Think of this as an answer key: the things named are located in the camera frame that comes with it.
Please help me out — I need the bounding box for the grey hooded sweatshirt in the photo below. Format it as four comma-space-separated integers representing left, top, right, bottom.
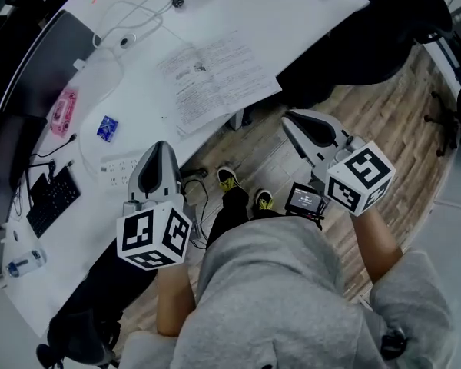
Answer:
118, 215, 458, 369

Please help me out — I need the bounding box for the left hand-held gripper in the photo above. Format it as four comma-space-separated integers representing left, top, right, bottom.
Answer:
116, 141, 193, 271

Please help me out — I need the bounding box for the small black screen device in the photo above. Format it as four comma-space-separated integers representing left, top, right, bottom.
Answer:
284, 181, 328, 221

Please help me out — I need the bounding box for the person's right black shoe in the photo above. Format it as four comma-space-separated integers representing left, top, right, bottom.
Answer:
254, 188, 275, 211

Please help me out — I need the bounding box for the white cable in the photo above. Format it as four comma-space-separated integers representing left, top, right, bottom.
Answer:
91, 0, 164, 50

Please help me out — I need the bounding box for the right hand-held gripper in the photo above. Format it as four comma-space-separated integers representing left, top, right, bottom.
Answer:
282, 108, 396, 217

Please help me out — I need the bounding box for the person's left black shoe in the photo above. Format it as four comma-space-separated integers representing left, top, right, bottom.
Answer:
217, 166, 242, 194

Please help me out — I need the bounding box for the grey desk leg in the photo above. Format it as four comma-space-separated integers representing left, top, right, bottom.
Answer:
227, 107, 254, 131

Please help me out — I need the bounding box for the black thin cable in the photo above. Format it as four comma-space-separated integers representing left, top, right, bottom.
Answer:
29, 132, 78, 168

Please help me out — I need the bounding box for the black chair base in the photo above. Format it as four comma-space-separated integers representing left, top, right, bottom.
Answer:
423, 85, 461, 158

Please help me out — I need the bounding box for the blue packet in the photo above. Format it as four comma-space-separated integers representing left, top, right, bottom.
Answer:
96, 115, 120, 143

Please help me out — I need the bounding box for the white round charger puck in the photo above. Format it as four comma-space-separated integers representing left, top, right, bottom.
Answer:
117, 32, 138, 50

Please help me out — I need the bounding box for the black keyboard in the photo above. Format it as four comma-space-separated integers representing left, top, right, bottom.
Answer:
25, 166, 81, 240

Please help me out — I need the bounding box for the black trouser leg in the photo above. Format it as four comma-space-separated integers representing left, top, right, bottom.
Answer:
206, 184, 250, 248

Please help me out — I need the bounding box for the clear water bottle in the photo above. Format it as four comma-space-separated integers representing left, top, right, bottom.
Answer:
5, 248, 48, 279

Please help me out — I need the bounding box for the person's right forearm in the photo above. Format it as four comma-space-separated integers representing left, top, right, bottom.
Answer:
347, 205, 403, 284

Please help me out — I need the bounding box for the person's left forearm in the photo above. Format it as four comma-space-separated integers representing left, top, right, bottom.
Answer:
155, 261, 197, 337

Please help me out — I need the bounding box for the black monitor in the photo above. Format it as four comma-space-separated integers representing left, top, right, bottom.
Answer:
0, 113, 49, 230

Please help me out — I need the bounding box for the pink packet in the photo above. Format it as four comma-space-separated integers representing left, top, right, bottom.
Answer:
48, 87, 80, 138

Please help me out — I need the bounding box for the person's black shoe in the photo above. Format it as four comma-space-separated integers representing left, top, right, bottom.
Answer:
254, 188, 275, 211
217, 166, 242, 194

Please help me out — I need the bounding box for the white power strip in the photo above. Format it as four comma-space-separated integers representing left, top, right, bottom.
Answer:
99, 155, 141, 188

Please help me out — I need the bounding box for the white paper book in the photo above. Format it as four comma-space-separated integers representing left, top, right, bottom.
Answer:
156, 28, 284, 138

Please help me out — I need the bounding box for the black floor cable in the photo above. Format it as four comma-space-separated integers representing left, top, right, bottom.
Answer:
181, 178, 211, 250

